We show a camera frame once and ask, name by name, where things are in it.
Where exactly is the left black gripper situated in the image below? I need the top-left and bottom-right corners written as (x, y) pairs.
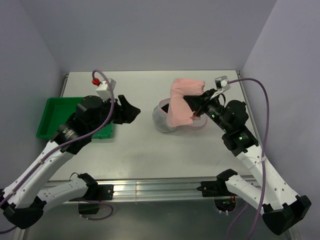
top-left (89, 94), bottom-right (141, 135)

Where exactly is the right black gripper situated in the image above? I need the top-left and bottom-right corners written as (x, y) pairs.
top-left (183, 88), bottom-right (231, 133)

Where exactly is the pink garment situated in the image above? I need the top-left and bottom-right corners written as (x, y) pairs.
top-left (166, 78), bottom-right (206, 128)

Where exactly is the black bra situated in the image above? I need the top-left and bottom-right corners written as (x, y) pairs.
top-left (161, 104), bottom-right (169, 113)

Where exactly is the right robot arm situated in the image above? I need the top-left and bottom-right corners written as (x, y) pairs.
top-left (183, 89), bottom-right (312, 235)

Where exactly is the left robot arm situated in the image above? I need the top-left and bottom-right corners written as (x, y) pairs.
top-left (0, 95), bottom-right (141, 229)

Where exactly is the green plastic tray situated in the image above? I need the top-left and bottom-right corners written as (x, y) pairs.
top-left (36, 96), bottom-right (116, 140)

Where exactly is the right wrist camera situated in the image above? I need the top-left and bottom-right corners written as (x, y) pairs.
top-left (214, 75), bottom-right (231, 94)

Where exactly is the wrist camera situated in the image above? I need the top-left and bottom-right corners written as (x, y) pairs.
top-left (91, 77), bottom-right (117, 101)
top-left (214, 75), bottom-right (231, 94)

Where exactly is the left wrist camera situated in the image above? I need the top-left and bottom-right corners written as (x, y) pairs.
top-left (91, 77), bottom-right (117, 101)

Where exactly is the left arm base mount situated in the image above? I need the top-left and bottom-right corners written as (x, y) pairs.
top-left (78, 184), bottom-right (114, 217)

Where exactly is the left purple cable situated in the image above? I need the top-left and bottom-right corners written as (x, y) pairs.
top-left (0, 69), bottom-right (116, 233)

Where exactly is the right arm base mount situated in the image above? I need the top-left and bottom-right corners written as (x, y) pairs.
top-left (196, 180), bottom-right (236, 213)

